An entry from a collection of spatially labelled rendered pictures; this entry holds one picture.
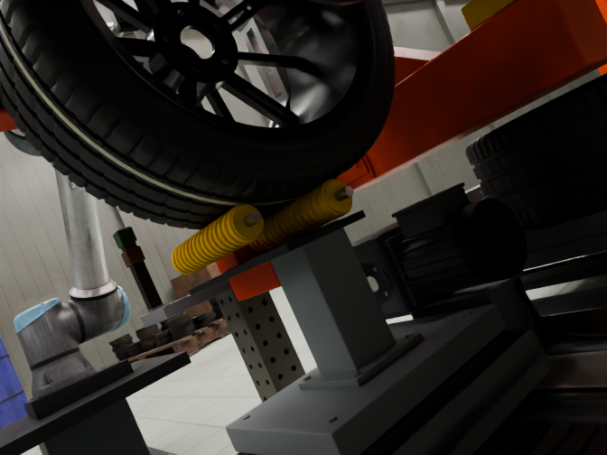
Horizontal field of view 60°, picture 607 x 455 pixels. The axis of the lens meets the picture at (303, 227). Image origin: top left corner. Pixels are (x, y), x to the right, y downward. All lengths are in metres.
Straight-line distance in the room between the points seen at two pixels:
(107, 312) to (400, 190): 10.37
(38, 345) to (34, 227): 6.72
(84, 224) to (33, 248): 6.64
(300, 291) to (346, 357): 0.13
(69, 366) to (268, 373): 0.70
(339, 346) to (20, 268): 7.67
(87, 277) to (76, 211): 0.22
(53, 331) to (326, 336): 1.15
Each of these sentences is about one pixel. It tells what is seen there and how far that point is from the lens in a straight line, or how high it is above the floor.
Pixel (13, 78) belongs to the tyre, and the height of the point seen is 0.81.
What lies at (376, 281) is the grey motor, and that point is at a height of 0.32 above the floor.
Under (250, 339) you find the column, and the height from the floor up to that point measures 0.28.
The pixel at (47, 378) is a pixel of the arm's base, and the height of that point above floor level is 0.40.
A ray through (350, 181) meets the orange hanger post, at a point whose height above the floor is 0.54.
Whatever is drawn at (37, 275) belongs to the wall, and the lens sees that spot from 8.36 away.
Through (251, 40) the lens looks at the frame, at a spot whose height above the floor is 0.91.
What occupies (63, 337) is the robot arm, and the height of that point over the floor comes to 0.49.
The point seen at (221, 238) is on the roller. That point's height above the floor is 0.51.
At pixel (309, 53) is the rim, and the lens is 1.11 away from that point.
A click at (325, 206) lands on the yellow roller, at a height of 0.48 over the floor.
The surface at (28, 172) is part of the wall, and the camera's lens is 8.76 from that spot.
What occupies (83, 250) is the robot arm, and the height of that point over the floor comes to 0.72.
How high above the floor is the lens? 0.45
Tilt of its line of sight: 2 degrees up
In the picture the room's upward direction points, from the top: 24 degrees counter-clockwise
